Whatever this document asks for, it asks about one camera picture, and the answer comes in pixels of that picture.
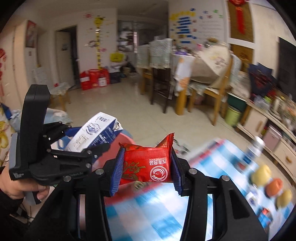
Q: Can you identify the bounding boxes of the pink plastic trash bin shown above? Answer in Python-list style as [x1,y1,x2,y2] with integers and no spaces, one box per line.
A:
[92,132,135,171]

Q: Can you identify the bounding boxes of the green waste bin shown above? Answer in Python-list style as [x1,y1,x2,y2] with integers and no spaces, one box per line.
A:
[225,106,241,127]

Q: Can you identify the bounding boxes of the giraffe height wall sticker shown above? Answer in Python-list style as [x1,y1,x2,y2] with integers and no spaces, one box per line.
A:
[94,16,104,70]

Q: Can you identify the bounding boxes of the wooden dining chair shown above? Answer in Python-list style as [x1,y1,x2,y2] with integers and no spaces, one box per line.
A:
[187,43,233,126]

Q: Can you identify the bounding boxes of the dark wooden chair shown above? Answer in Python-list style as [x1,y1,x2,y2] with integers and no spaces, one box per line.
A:
[149,38,173,113]

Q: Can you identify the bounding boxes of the red apple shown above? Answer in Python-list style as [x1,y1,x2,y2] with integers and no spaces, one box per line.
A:
[265,178,283,198]

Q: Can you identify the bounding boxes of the small red candy wrapper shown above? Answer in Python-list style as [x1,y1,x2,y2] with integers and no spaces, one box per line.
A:
[119,133,174,185]

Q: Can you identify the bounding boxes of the large yellow apple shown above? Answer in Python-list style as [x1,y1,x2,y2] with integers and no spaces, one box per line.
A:
[250,165,271,187]

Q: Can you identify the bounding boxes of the left hand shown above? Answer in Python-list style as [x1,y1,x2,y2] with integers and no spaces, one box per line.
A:
[1,166,50,209]

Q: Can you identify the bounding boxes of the dining table with cloth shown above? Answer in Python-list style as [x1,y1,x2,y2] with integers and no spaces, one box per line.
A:
[137,45,197,115]

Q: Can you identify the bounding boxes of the red gift boxes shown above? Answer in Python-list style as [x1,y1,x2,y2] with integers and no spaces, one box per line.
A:
[79,68,111,90]

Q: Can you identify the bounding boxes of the white blue milk carton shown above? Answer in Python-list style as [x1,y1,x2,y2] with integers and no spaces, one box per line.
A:
[64,112,123,152]

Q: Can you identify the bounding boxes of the dark wrapped flower bouquet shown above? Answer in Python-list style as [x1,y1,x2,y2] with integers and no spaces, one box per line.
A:
[248,63,276,100]

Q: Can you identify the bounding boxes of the cream TV cabinet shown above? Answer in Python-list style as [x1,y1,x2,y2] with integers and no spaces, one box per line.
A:
[235,97,295,180]

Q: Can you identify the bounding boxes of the white yogurt drink bottle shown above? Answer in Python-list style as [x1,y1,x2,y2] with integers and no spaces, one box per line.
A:
[243,136,265,164]

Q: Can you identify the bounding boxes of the small yellow apple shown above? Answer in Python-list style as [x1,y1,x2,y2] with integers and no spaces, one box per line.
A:
[276,189,292,208]

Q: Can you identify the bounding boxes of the black flat television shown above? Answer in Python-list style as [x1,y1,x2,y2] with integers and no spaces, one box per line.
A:
[277,38,295,97]

